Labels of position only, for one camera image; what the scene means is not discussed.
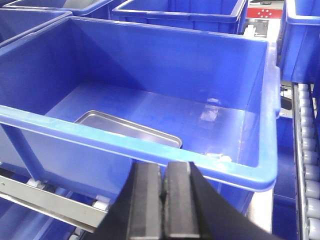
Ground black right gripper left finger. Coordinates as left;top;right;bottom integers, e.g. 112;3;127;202
84;162;162;240

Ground red metal frame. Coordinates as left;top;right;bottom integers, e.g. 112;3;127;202
246;6;283;19

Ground blue plastic box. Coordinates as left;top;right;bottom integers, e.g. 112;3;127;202
0;17;280;212

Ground blue bin behind left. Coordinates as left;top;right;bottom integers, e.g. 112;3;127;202
0;0;121;47

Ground blue bin far right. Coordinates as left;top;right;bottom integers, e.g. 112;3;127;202
278;0;320;84

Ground blue bin behind centre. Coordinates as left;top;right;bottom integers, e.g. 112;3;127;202
112;0;249;34

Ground right white roller track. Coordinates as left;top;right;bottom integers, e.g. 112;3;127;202
292;82;320;240

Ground steel front rack rail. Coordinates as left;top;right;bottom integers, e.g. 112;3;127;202
0;175;107;233

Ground blue bin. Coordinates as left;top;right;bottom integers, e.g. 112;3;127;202
278;0;320;84
112;0;249;34
0;0;121;47

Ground small silver metal tray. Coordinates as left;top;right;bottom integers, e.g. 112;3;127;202
75;110;183;148

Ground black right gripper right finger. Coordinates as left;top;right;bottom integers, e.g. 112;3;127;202
163;161;278;240

